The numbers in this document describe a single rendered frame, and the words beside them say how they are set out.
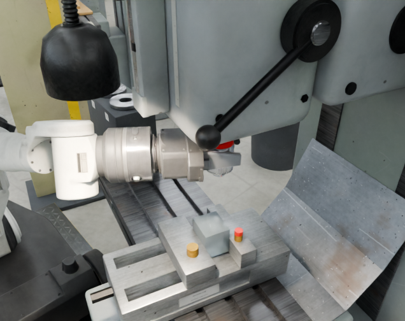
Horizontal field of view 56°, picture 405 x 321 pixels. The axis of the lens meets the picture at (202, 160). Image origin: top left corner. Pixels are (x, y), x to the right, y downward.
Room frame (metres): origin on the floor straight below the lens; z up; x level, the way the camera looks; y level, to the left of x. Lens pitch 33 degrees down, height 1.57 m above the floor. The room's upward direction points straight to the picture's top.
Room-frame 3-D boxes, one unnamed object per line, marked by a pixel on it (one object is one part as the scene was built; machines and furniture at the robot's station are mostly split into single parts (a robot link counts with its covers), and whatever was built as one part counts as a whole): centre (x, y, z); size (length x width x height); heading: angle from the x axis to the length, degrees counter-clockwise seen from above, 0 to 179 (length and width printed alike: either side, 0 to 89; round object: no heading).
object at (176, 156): (0.52, 0.06, 1.24); 0.13 x 0.12 x 0.10; 6
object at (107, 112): (1.02, 0.24, 1.03); 0.22 x 0.12 x 0.20; 35
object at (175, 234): (0.53, 0.03, 1.02); 0.15 x 0.06 x 0.04; 25
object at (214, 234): (0.55, -0.02, 1.03); 0.06 x 0.05 x 0.06; 25
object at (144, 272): (0.54, 0.01, 0.98); 0.35 x 0.15 x 0.11; 115
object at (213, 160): (0.50, -0.03, 1.24); 0.06 x 0.02 x 0.03; 96
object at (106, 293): (0.46, 0.19, 0.97); 0.04 x 0.02 x 0.02; 115
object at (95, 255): (0.89, 0.35, 0.50); 0.20 x 0.05 x 0.20; 41
